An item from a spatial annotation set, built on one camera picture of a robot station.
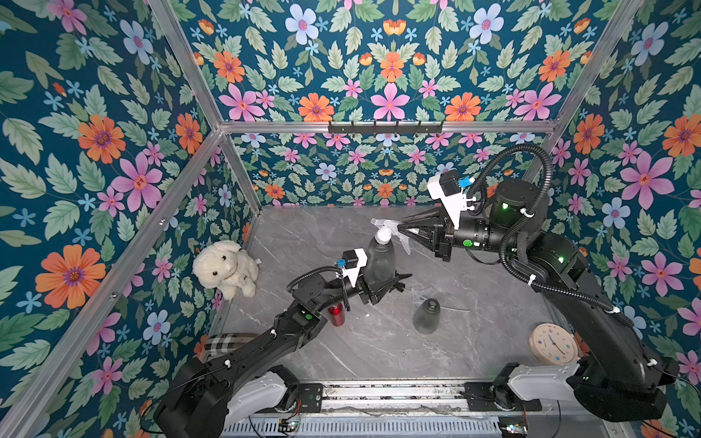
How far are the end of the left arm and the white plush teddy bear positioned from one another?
0.47 metres

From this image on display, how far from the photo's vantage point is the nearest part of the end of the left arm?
60 cm

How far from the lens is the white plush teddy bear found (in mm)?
820
